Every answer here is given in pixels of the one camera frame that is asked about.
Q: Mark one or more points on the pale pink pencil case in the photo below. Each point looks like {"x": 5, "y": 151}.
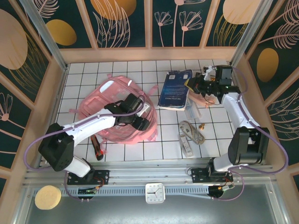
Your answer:
{"x": 198, "y": 99}

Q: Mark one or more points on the dark blue book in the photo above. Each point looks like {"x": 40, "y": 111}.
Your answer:
{"x": 174, "y": 91}

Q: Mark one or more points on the pink backpack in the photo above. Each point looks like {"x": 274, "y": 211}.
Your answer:
{"x": 109, "y": 91}

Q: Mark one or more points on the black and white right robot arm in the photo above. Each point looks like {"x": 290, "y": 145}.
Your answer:
{"x": 247, "y": 144}

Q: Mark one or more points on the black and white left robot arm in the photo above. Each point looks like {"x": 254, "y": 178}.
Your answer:
{"x": 56, "y": 149}

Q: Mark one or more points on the long clear blister pack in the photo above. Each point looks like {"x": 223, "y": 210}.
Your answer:
{"x": 187, "y": 147}

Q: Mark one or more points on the clear packaged ruler set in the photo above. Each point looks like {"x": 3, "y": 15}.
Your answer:
{"x": 192, "y": 113}

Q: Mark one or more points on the small brass fitting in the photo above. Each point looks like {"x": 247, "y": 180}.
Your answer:
{"x": 201, "y": 127}

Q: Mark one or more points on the orange and black utility knife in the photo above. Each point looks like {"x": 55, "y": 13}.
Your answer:
{"x": 99, "y": 152}

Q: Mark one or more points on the white square clock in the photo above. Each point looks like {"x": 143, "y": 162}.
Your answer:
{"x": 155, "y": 193}

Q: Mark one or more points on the grey metal panel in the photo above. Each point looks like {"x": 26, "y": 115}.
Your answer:
{"x": 187, "y": 212}

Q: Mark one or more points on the round wooden disc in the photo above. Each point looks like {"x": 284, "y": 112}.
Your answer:
{"x": 47, "y": 197}

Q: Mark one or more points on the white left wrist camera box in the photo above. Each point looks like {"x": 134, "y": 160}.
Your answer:
{"x": 144, "y": 110}

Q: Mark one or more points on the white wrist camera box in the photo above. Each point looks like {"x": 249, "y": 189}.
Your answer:
{"x": 208, "y": 74}
{"x": 144, "y": 110}

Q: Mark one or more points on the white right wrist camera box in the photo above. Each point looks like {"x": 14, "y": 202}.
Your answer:
{"x": 208, "y": 74}

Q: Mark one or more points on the aluminium mounting rail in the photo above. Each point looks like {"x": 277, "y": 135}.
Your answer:
{"x": 149, "y": 172}

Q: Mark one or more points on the aluminium frame post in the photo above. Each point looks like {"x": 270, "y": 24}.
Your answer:
{"x": 45, "y": 35}
{"x": 250, "y": 35}

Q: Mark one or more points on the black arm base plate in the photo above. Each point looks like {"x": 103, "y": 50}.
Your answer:
{"x": 198, "y": 176}
{"x": 102, "y": 175}

